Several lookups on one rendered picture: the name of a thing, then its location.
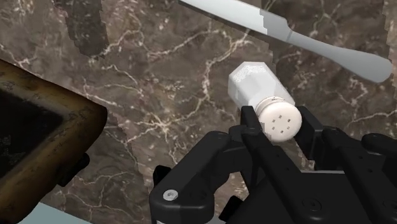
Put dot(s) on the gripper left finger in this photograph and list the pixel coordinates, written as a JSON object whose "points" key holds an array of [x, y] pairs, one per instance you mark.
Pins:
{"points": [[198, 173]]}

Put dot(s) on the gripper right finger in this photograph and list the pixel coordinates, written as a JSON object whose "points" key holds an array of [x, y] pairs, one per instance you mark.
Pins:
{"points": [[350, 149]]}

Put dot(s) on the white salt shaker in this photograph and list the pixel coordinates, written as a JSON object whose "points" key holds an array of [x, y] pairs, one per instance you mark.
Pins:
{"points": [[263, 96]]}

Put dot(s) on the silver table knife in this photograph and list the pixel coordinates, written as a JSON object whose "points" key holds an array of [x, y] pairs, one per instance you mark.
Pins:
{"points": [[310, 40]]}

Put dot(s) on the brown rusty metal tray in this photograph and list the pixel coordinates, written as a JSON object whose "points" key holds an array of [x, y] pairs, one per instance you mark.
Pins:
{"points": [[46, 130]]}

